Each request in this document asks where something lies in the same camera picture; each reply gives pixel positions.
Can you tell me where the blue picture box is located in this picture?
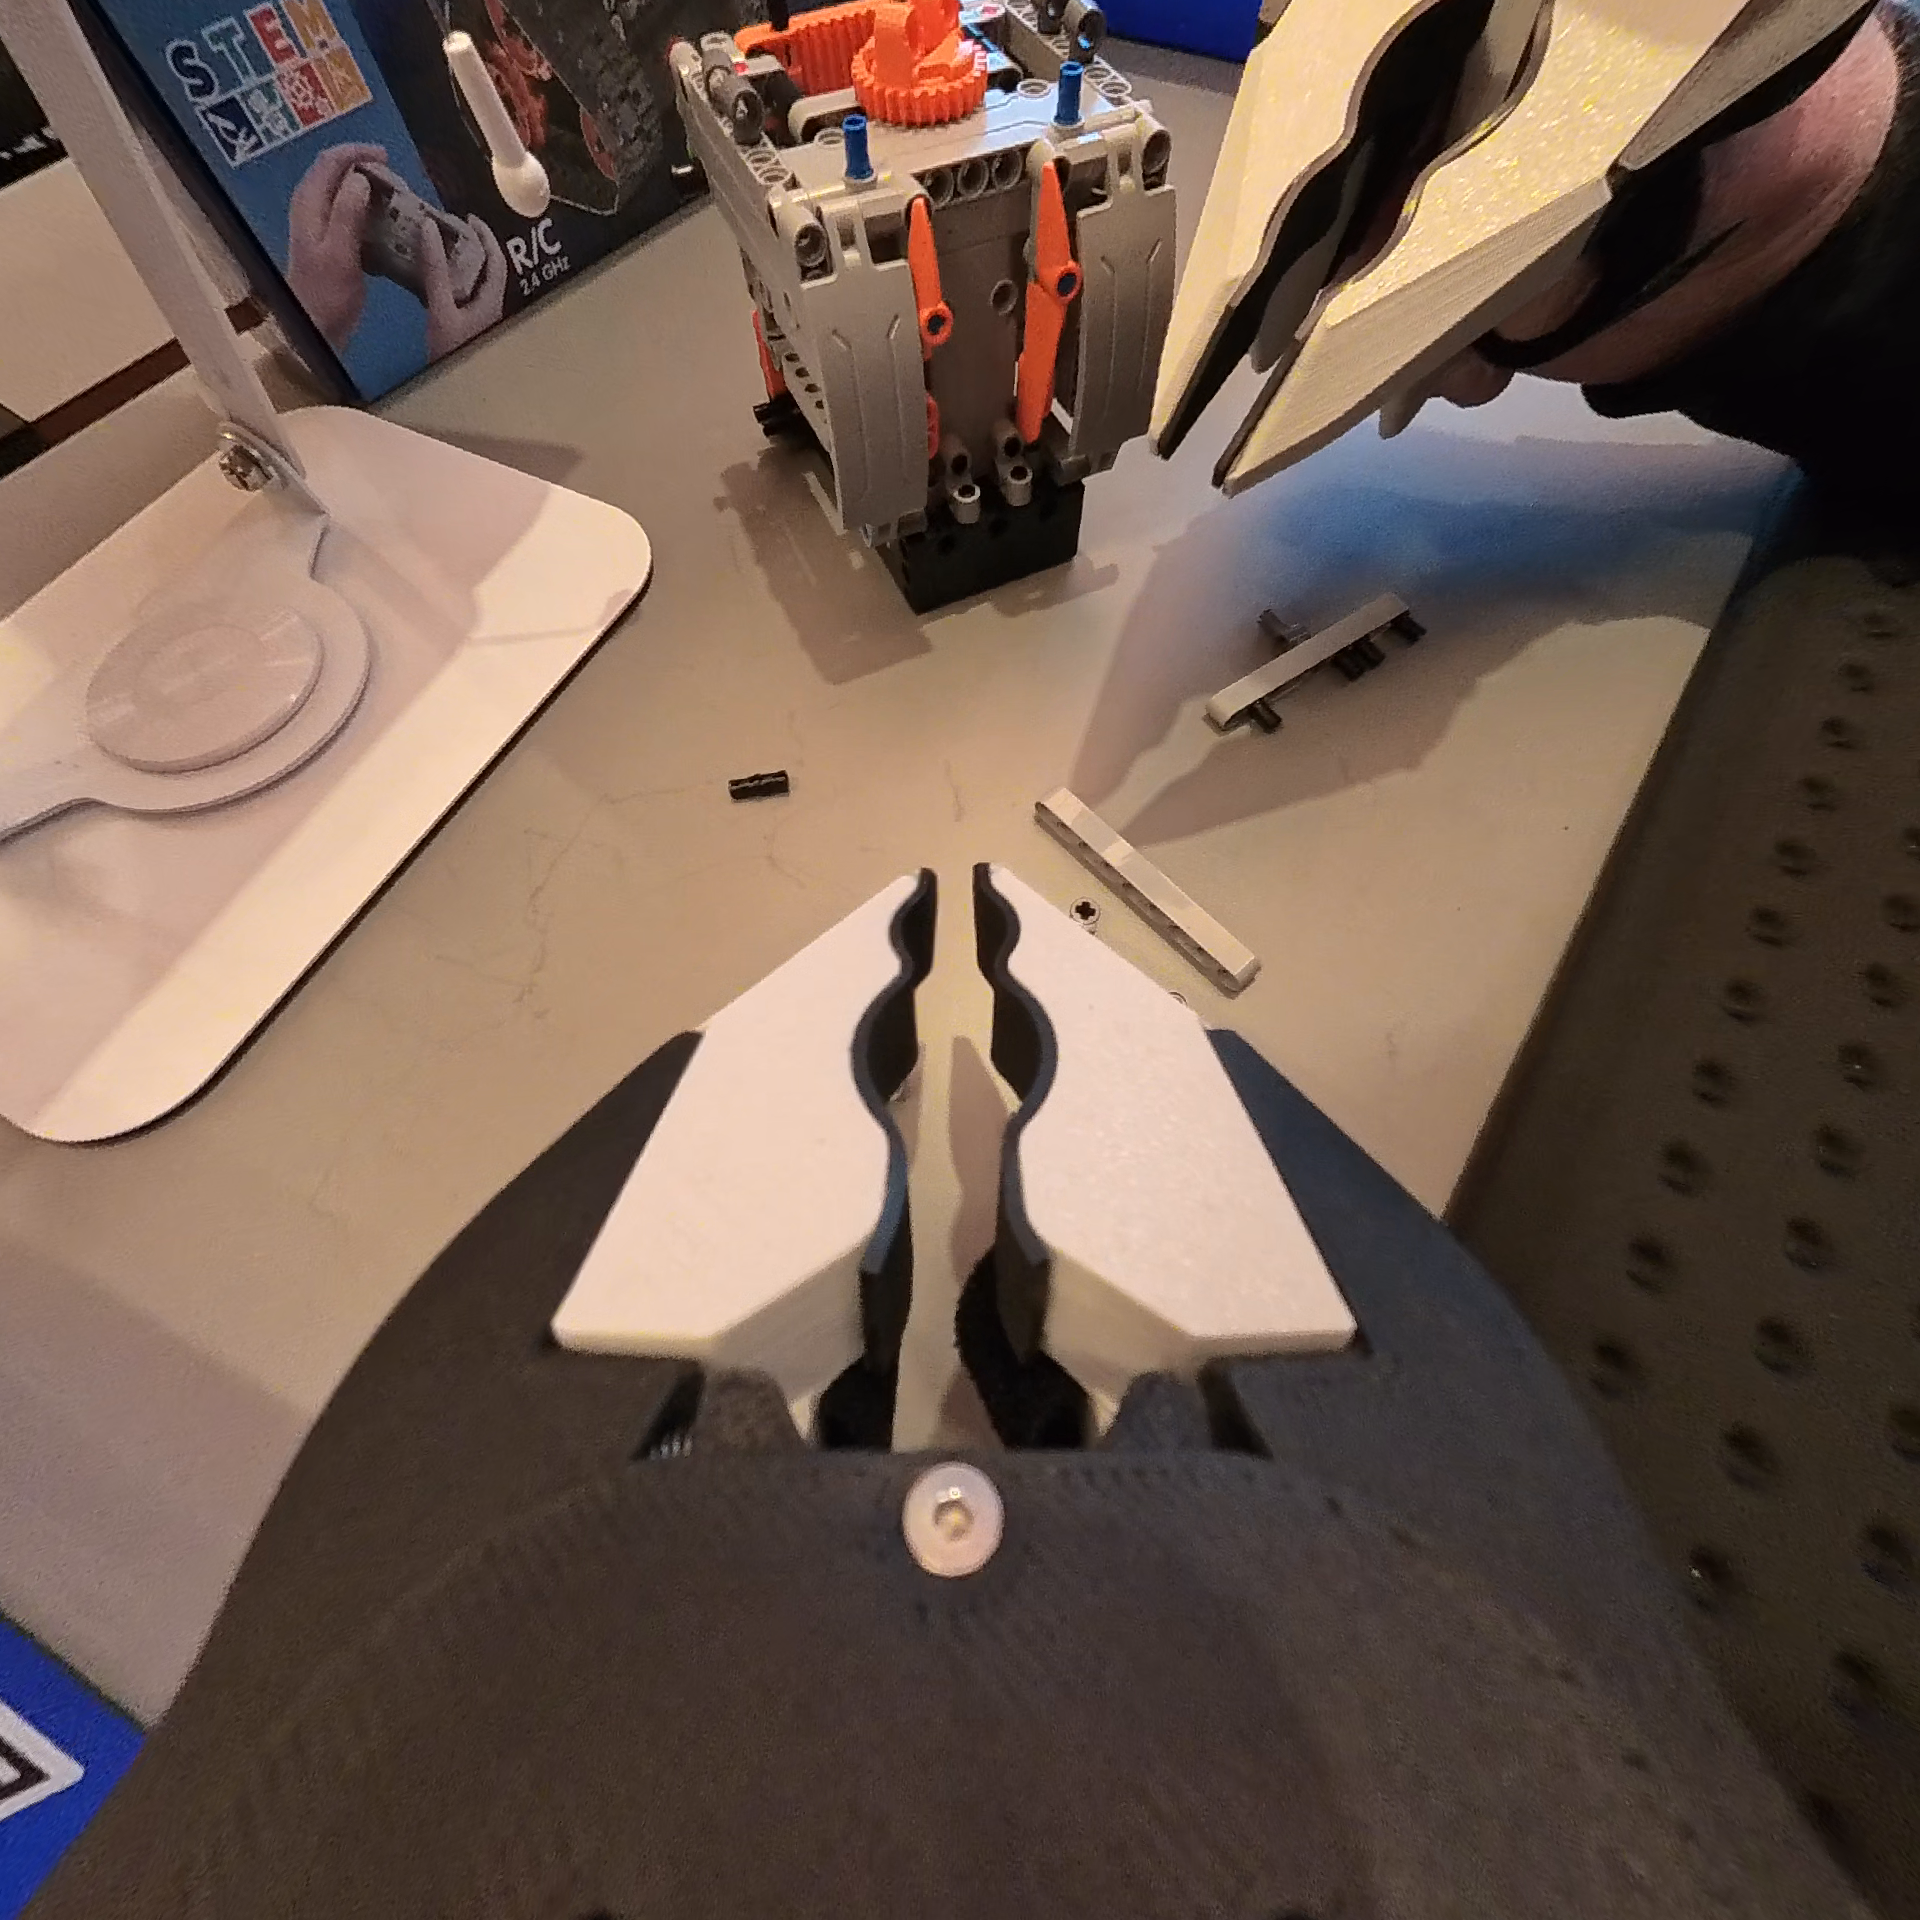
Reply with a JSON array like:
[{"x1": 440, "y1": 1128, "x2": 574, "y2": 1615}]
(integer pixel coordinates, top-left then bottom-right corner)
[{"x1": 96, "y1": 0, "x2": 531, "y2": 406}]

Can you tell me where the long grey beam with pins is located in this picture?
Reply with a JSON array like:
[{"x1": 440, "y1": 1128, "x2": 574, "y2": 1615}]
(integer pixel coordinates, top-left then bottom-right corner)
[{"x1": 1205, "y1": 592, "x2": 1427, "y2": 736}]

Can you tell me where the blue plastic bin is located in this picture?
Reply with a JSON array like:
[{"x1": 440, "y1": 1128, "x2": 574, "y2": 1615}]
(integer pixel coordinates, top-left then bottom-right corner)
[{"x1": 1117, "y1": 0, "x2": 1298, "y2": 63}]

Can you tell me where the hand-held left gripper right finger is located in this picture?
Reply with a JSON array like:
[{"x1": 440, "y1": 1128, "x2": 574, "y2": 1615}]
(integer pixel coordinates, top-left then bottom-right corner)
[{"x1": 972, "y1": 861, "x2": 1363, "y2": 1448}]

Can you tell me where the person's right hand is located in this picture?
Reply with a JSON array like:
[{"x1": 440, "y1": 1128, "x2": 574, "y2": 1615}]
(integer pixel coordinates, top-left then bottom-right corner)
[{"x1": 1388, "y1": 29, "x2": 1895, "y2": 441}]

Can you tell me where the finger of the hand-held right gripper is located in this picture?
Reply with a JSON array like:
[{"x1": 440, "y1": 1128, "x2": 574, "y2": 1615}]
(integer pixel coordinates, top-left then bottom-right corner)
[
  {"x1": 1215, "y1": 0, "x2": 1757, "y2": 495},
  {"x1": 1152, "y1": 0, "x2": 1554, "y2": 460}
]

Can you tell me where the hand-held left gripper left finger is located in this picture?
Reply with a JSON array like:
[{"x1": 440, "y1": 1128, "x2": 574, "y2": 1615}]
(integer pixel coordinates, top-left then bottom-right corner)
[{"x1": 551, "y1": 867, "x2": 935, "y2": 1448}]

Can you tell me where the blue tagged parts bin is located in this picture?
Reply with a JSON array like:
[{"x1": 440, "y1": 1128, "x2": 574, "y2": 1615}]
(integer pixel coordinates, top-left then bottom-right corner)
[{"x1": 0, "y1": 1612, "x2": 146, "y2": 1869}]

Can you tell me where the grey orange toy model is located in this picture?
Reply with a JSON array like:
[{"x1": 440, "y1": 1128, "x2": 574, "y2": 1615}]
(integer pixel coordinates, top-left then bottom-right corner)
[{"x1": 667, "y1": 0, "x2": 1182, "y2": 617}]

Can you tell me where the black perforated mat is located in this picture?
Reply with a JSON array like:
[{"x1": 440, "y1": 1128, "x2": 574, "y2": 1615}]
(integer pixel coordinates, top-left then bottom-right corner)
[{"x1": 1442, "y1": 464, "x2": 1920, "y2": 1920}]

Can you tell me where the short grey beam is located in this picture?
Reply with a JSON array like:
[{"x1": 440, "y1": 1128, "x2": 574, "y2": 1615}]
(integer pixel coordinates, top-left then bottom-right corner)
[{"x1": 1030, "y1": 783, "x2": 1262, "y2": 993}]

